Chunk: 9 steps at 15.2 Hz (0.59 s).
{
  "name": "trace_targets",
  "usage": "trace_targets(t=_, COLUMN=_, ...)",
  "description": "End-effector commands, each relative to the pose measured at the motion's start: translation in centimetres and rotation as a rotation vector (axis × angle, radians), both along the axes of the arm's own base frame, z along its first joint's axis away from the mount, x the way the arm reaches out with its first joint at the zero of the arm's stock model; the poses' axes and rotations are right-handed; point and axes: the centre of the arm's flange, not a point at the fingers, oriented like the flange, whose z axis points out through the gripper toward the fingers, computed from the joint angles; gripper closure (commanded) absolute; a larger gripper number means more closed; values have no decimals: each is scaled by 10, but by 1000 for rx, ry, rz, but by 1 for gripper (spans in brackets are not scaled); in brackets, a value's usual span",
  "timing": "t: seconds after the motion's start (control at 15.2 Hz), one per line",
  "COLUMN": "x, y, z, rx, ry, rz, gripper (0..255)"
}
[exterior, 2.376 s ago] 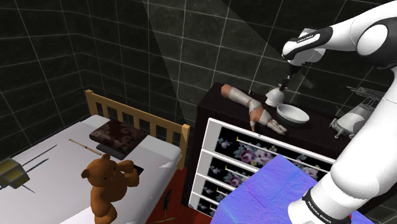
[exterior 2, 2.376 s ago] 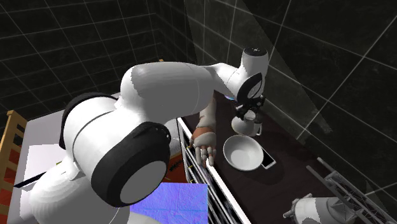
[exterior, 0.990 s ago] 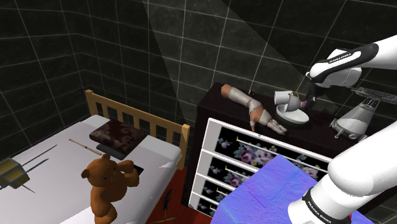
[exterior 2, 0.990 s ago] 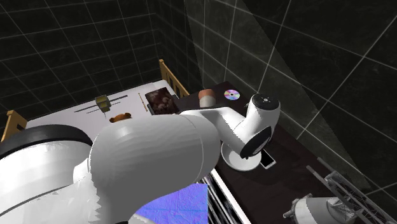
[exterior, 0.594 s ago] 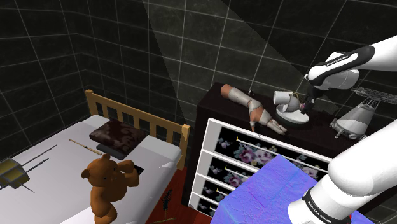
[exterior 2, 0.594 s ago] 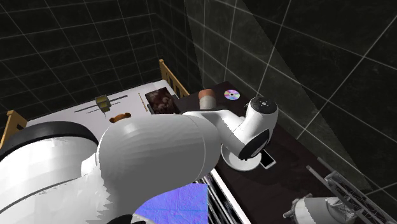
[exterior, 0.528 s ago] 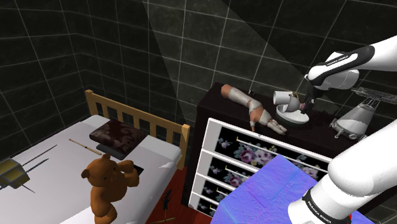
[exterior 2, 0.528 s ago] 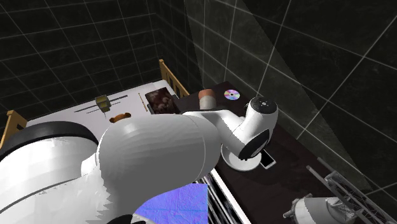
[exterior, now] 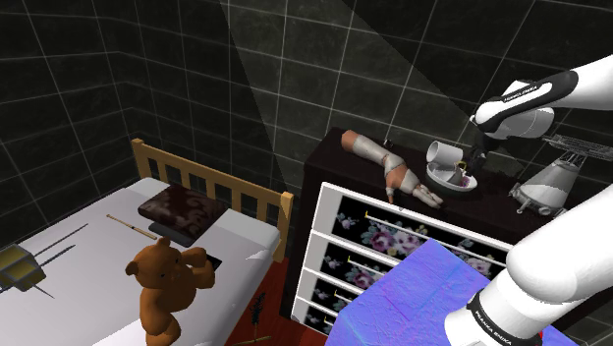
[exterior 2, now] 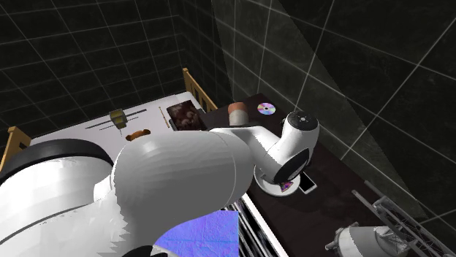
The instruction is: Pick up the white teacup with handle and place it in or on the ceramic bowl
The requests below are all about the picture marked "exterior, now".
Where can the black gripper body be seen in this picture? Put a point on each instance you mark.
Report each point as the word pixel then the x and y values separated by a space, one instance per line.
pixel 478 160

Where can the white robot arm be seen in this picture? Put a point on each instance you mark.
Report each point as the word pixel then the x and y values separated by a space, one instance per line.
pixel 551 268

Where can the white cup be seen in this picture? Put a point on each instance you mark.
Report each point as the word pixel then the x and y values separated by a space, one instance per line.
pixel 443 154

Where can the white bowl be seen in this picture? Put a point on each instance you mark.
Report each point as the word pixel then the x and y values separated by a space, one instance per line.
pixel 450 185

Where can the grey cone space capsule model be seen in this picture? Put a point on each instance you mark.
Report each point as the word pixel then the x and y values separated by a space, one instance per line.
pixel 551 184

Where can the mannequin arm with grey sleeve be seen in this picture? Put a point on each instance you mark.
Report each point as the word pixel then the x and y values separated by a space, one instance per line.
pixel 390 165

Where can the floral chest of drawers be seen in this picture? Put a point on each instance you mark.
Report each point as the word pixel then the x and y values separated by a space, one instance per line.
pixel 354 167

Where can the blue purple robot stand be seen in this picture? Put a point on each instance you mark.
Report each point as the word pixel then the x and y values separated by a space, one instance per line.
pixel 407 297

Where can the black feather brush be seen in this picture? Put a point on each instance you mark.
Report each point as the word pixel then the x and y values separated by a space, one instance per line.
pixel 257 309

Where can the black phone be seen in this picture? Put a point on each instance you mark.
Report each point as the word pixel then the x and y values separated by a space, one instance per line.
pixel 214 262

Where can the wooden stick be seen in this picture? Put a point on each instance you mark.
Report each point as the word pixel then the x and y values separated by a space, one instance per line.
pixel 131 226
pixel 256 340

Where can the dark brown patterned pillow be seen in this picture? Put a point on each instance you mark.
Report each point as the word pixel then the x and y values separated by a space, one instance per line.
pixel 184 211

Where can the brown teddy bear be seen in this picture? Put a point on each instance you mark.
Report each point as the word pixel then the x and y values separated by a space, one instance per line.
pixel 163 287

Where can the wooden bed with white mattress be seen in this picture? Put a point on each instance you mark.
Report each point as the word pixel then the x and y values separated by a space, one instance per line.
pixel 95 268

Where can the gold satellite model with rods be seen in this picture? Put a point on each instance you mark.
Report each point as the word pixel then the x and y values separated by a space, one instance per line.
pixel 19 271

